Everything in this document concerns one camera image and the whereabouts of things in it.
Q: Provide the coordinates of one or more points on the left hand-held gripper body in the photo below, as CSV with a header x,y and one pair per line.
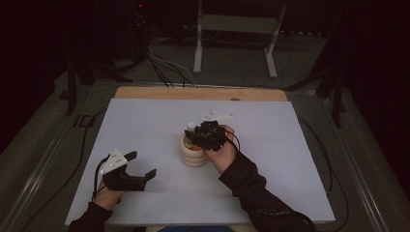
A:
x,y
124,180

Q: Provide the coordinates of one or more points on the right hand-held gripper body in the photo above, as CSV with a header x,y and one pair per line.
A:
x,y
211,137

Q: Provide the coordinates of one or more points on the cream ringed pen holder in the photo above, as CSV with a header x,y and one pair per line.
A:
x,y
193,159

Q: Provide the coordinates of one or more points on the person's right hand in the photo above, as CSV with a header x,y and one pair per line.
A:
x,y
224,158

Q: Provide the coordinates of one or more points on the person's left hand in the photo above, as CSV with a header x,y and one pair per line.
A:
x,y
108,199

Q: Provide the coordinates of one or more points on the white board mat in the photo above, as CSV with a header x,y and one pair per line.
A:
x,y
167,199

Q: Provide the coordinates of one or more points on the wooden table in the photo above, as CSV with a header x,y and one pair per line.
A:
x,y
193,93

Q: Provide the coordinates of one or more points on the dark floor stand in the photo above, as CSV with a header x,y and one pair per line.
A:
x,y
71,90
336,100

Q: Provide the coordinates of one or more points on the grey metal stand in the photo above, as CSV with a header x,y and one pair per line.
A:
x,y
238,24

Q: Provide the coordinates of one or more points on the dark equipment with red light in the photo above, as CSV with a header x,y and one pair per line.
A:
x,y
140,14

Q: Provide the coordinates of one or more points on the metal floor rail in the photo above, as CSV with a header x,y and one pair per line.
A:
x,y
357,167
32,183

